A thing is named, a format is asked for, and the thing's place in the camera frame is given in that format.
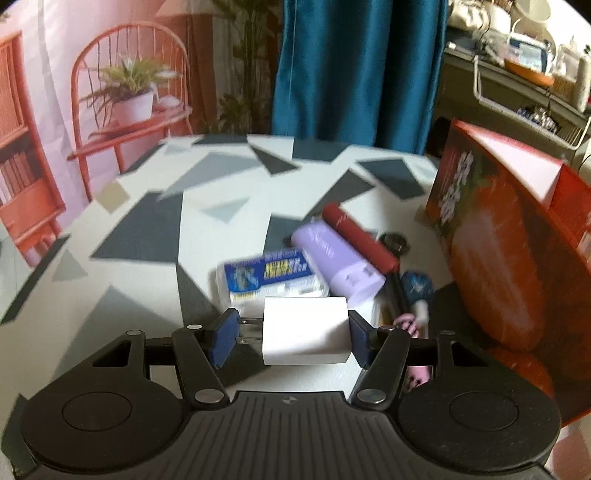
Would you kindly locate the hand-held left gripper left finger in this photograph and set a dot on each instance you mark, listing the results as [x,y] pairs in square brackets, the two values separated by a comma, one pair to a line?
[224,339]

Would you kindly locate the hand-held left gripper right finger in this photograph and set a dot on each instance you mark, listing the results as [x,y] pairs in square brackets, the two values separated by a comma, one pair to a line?
[362,339]

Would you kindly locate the white wall charger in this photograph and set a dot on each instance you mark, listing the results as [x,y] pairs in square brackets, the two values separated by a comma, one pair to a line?
[300,330]

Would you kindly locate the red cardboard box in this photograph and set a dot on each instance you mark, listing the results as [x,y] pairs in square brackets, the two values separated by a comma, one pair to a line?
[508,258]

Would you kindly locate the blue and white packet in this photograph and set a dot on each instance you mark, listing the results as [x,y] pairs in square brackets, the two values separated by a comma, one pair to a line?
[268,277]

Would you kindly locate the purple power bank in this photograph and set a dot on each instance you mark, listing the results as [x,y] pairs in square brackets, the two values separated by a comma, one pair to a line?
[337,261]

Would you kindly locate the dark red cylinder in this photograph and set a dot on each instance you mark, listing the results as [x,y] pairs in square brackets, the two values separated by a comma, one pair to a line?
[360,240]

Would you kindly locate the black round cap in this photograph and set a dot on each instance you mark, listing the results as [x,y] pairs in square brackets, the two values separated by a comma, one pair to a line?
[393,242]

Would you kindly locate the geometric patterned tablecloth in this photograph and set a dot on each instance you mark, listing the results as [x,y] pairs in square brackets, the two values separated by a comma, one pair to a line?
[138,240]

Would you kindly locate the blue curtain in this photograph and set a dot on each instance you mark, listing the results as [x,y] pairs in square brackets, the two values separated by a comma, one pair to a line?
[355,69]

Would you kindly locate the orange bowl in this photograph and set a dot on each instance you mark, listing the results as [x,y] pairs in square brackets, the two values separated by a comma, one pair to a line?
[528,73]

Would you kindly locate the blue and white box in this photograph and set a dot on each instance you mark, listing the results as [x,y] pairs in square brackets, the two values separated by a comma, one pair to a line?
[526,48]

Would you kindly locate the white roll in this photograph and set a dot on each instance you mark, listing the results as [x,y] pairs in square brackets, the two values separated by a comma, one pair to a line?
[582,85]

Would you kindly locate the white cloth bag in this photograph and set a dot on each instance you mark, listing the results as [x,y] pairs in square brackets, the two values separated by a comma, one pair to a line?
[466,14]

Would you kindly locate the white pot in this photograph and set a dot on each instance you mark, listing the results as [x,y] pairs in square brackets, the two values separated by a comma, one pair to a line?
[531,11]

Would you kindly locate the printed wall backdrop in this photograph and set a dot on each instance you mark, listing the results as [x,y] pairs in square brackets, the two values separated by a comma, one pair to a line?
[115,92]

